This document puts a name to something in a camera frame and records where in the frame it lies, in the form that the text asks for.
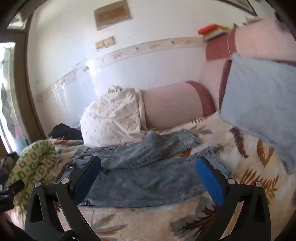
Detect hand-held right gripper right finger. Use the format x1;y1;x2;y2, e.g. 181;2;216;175
195;156;271;241

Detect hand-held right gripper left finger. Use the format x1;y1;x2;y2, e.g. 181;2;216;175
24;156;102;241

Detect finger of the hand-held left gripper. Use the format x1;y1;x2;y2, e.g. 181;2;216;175
0;179;25;212

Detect light blue denim pants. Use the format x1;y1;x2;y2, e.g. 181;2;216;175
66;128;233;209

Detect green patterned cloth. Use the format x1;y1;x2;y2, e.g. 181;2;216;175
5;139;62;210

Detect cream leaf print blanket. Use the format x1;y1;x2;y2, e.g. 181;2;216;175
14;111;296;241

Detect dark cloth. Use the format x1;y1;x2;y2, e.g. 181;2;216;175
48;123;84;141

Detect white sprig print pillow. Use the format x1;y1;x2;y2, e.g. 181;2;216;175
80;85;148;147

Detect pink bolster cushion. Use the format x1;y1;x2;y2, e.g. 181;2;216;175
139;81;216;130

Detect window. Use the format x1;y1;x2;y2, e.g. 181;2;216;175
0;42;31;151

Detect pale blue quilted pillow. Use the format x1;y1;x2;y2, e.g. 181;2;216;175
218;52;296;175

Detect stack of colourful books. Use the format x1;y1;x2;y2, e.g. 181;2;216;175
198;23;230;42

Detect pink maroon padded headboard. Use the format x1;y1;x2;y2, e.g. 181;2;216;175
200;18;296;109

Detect small wall plaque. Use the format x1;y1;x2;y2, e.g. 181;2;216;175
95;36;116;50

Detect white cord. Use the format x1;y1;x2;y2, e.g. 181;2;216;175
226;32;233;59

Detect large framed wall plaque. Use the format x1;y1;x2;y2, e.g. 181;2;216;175
94;0;133;31

